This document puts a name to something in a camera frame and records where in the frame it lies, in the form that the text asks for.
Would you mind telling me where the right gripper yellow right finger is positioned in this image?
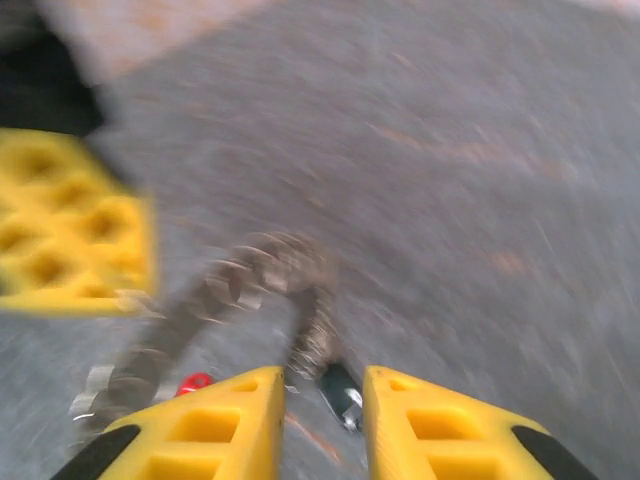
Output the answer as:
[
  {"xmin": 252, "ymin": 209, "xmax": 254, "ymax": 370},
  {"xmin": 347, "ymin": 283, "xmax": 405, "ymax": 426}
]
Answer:
[{"xmin": 361, "ymin": 364, "xmax": 601, "ymax": 480}]

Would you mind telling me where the black key tag with ring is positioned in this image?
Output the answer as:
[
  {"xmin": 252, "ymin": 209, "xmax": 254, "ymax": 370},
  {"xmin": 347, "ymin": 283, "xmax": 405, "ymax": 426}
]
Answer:
[{"xmin": 319, "ymin": 363, "xmax": 365, "ymax": 432}]

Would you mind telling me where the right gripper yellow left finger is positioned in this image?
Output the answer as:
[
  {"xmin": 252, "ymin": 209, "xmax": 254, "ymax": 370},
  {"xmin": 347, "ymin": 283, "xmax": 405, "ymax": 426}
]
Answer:
[{"xmin": 49, "ymin": 364, "xmax": 287, "ymax": 480}]

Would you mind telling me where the red key tag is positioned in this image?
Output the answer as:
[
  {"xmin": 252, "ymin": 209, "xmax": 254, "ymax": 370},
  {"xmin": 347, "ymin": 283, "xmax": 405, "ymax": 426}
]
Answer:
[{"xmin": 177, "ymin": 371, "xmax": 214, "ymax": 397}]

